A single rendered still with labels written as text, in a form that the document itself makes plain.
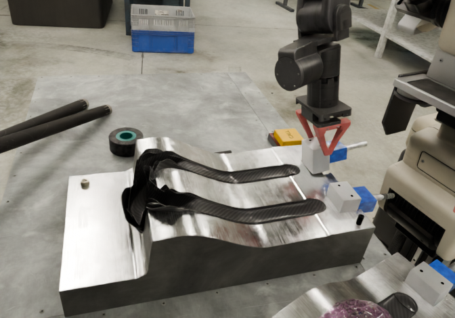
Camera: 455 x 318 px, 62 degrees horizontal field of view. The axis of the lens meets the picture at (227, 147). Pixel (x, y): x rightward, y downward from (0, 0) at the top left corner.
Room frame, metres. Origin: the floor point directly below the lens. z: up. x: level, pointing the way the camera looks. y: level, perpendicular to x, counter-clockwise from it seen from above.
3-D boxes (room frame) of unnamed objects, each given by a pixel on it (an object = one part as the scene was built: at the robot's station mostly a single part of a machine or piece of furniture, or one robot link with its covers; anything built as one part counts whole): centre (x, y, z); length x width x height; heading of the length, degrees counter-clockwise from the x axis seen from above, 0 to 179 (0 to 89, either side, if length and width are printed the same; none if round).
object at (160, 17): (3.80, 0.78, 0.28); 0.61 x 0.41 x 0.15; 103
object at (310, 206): (0.52, 0.00, 0.92); 0.35 x 0.16 x 0.09; 110
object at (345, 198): (0.56, -0.26, 0.89); 0.13 x 0.05 x 0.05; 109
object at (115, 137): (0.76, 0.24, 0.82); 0.08 x 0.08 x 0.04
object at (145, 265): (0.52, 0.01, 0.87); 0.50 x 0.26 x 0.14; 110
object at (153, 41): (3.80, 0.78, 0.11); 0.61 x 0.41 x 0.22; 103
